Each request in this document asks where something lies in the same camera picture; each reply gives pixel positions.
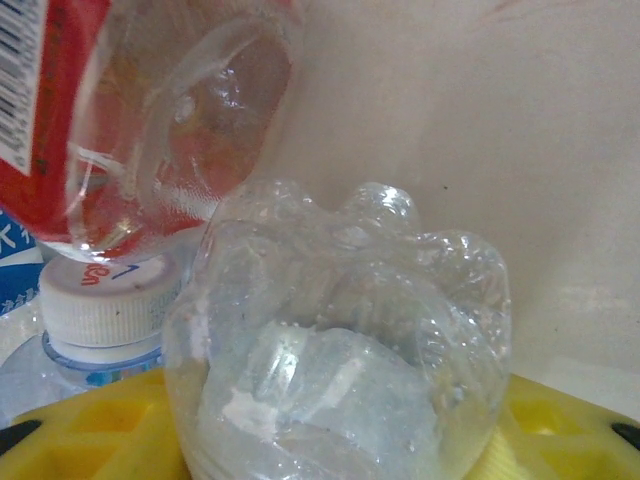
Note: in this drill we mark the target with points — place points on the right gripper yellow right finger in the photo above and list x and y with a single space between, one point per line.
565 440

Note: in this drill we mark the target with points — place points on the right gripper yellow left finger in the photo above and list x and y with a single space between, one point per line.
100 440

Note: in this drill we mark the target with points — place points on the bluish bottle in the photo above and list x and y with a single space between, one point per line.
95 310

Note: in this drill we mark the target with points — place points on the white-capped bottle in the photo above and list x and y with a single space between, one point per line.
15 270

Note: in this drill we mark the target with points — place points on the clear bottle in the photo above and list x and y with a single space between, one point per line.
30 200

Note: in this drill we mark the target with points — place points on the soda water bottle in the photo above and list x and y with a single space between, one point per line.
325 325

